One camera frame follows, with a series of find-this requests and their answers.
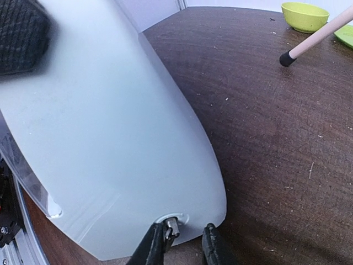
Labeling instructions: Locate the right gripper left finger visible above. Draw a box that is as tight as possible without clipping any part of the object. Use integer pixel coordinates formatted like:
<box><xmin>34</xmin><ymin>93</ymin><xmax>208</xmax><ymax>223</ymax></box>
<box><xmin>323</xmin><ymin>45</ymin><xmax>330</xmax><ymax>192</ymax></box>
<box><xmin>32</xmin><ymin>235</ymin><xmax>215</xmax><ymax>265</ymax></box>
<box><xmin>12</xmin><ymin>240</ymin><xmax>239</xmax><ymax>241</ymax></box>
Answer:
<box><xmin>128</xmin><ymin>223</ymin><xmax>173</xmax><ymax>265</ymax></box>

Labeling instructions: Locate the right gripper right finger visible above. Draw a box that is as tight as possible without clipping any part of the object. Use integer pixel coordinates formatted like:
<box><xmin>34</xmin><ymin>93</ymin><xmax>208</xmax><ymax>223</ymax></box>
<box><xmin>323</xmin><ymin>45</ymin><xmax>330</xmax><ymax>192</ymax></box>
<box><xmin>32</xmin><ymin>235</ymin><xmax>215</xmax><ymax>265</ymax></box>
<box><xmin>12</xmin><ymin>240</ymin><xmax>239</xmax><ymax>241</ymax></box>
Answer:
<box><xmin>201</xmin><ymin>222</ymin><xmax>243</xmax><ymax>265</ymax></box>

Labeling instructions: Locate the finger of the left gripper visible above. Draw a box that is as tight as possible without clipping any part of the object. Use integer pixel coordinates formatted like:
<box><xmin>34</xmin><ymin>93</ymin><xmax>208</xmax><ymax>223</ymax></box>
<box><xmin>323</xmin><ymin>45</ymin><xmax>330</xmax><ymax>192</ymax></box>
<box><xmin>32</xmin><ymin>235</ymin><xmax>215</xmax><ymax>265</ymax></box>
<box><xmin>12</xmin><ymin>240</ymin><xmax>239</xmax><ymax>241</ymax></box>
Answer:
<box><xmin>1</xmin><ymin>0</ymin><xmax>51</xmax><ymax>76</ymax></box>

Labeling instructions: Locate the white metronome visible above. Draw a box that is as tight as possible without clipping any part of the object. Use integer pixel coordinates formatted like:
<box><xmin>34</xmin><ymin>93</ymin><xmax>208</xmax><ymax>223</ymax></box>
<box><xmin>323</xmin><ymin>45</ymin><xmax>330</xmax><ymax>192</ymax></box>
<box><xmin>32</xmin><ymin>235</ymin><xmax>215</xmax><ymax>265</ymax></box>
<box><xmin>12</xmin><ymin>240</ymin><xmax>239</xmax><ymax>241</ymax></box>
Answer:
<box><xmin>1</xmin><ymin>1</ymin><xmax>227</xmax><ymax>261</ymax></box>

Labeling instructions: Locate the pink music stand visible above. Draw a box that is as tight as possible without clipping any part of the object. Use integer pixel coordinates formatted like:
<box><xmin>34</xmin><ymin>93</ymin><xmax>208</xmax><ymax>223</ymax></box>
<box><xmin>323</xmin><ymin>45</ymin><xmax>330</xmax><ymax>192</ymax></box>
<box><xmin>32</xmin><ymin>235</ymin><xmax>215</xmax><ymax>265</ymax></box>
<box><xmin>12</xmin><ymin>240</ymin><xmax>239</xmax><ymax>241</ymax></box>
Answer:
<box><xmin>279</xmin><ymin>6</ymin><xmax>352</xmax><ymax>67</ymax></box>

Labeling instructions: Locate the small lime green bowl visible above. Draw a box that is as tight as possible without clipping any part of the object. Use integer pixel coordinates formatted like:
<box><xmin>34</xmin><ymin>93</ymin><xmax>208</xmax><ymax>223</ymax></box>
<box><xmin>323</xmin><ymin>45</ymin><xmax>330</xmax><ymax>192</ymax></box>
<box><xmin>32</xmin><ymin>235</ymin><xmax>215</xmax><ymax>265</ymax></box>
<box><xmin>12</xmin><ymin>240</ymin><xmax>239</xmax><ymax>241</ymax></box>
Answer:
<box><xmin>281</xmin><ymin>2</ymin><xmax>329</xmax><ymax>34</ymax></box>

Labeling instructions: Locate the green plate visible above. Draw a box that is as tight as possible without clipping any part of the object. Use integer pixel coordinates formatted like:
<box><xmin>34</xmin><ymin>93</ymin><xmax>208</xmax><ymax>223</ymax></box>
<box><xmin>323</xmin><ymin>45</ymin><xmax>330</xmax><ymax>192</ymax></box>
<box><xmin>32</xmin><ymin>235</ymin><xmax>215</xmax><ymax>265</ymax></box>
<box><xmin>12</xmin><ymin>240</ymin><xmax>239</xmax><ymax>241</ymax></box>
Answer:
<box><xmin>334</xmin><ymin>25</ymin><xmax>353</xmax><ymax>49</ymax></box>

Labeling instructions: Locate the aluminium front rail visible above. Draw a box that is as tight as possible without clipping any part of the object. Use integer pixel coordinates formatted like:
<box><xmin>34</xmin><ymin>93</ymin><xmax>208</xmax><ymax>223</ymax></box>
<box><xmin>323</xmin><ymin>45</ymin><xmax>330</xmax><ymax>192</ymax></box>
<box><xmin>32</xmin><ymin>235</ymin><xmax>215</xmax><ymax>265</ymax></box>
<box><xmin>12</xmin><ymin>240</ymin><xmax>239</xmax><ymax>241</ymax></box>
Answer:
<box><xmin>0</xmin><ymin>159</ymin><xmax>49</xmax><ymax>265</ymax></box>

